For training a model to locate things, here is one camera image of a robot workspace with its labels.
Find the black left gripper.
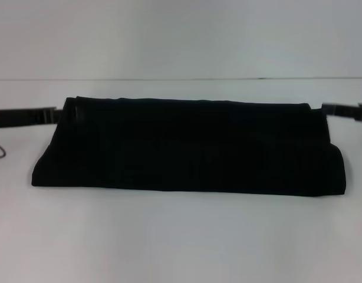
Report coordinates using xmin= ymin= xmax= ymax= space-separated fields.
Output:
xmin=0 ymin=106 xmax=65 ymax=129

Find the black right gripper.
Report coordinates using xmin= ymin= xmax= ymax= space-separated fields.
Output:
xmin=321 ymin=102 xmax=362 ymax=123

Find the black t-shirt with FREE print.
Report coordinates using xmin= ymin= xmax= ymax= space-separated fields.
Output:
xmin=31 ymin=94 xmax=346 ymax=196

